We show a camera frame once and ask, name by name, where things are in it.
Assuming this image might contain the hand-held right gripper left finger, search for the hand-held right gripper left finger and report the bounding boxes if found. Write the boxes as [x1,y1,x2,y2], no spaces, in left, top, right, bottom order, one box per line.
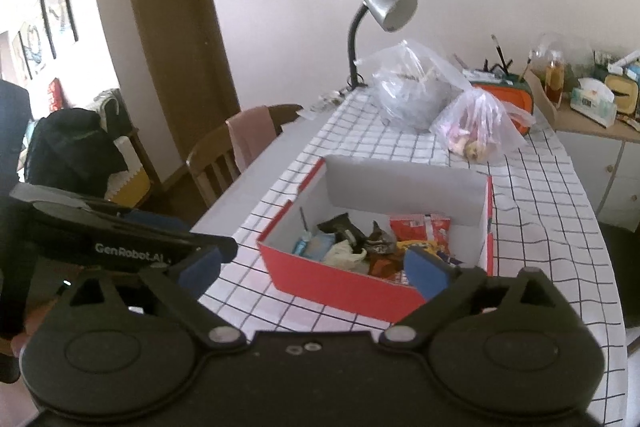
[67,247,246,349]

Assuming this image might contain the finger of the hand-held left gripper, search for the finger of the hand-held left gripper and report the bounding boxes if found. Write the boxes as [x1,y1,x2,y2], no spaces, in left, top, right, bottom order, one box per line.
[85,202,191,235]
[167,233,239,264]

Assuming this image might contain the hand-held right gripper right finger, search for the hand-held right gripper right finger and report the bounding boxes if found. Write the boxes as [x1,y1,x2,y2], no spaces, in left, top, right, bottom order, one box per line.
[380,248,573,350]

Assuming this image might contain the yellow snack packet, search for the yellow snack packet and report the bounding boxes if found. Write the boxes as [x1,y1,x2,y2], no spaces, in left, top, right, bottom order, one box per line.
[397,239,442,254]

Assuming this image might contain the red snack bag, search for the red snack bag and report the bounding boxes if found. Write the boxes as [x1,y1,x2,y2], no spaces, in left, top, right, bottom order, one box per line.
[389,213,452,258]

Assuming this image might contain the red cardboard box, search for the red cardboard box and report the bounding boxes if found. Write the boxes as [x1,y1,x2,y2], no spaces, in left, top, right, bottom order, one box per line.
[257,154,496,325]

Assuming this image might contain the light blue snack packet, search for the light blue snack packet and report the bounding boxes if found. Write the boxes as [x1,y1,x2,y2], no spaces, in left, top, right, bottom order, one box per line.
[292,229,334,258]

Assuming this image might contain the person's left hand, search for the person's left hand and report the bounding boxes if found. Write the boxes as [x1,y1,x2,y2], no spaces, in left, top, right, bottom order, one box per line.
[11,302,65,358]

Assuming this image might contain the red brown snack packet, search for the red brown snack packet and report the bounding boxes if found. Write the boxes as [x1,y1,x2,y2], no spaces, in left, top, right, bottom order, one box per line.
[367,254,407,280]

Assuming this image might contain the brown wooden chair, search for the brown wooden chair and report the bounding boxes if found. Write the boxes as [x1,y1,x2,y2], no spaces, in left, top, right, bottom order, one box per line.
[186,104,303,210]

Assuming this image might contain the black jacket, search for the black jacket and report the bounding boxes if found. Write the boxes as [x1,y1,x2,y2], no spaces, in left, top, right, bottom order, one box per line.
[25,107,129,198]

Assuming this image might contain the pink cloth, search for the pink cloth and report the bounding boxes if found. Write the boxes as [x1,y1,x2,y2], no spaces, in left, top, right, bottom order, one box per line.
[226,106,277,172]

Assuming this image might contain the white checkered tablecloth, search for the white checkered tablecloth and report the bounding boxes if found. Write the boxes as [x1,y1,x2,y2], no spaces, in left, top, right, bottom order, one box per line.
[192,84,628,427]

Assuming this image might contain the red hanging decoration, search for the red hanging decoration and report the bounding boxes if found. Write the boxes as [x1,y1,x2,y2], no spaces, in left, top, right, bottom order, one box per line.
[46,77,64,111]

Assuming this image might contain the small plastic bag pink contents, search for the small plastic bag pink contents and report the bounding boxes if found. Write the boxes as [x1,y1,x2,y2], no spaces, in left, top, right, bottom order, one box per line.
[431,88,536,165]

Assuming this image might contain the brown wooden door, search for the brown wooden door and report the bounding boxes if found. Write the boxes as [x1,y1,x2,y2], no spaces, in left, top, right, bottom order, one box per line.
[119,0,241,188]

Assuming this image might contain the large clear plastic bag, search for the large clear plastic bag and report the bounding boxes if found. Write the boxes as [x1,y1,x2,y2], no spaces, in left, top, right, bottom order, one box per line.
[357,39,473,132]

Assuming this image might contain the small clear wrappers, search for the small clear wrappers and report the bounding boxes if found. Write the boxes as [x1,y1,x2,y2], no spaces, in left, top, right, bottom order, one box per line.
[309,90,347,114]

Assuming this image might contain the orange container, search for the orange container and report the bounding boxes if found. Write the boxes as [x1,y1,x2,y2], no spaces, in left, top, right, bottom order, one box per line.
[470,79,535,130]

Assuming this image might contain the white drawer cabinet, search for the white drawer cabinet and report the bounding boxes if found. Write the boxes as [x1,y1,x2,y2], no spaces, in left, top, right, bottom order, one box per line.
[550,107,640,228]

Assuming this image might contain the brushes in dark holder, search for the brushes in dark holder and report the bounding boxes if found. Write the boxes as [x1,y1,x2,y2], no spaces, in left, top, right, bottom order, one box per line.
[482,34,518,82]

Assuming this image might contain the glass bottle amber liquid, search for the glass bottle amber liquid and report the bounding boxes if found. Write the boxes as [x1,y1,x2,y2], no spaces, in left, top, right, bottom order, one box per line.
[530,34,568,108]

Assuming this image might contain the light green tissue box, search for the light green tissue box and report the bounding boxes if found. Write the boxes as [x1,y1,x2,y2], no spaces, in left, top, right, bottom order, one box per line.
[570,77,618,128]

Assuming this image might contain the silver desk lamp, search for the silver desk lamp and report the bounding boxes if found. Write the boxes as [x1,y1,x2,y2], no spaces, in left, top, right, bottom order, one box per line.
[346,0,418,90]

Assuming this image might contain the yellow box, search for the yellow box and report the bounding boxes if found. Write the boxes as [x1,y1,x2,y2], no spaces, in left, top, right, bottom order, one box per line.
[604,72,640,114]

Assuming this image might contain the small framed wall picture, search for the small framed wall picture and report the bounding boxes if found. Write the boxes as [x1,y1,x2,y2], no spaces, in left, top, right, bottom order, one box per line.
[17,14,49,80]

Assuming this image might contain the large framed wall picture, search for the large framed wall picture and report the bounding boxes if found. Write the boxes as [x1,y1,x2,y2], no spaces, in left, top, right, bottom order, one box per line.
[40,0,80,58]

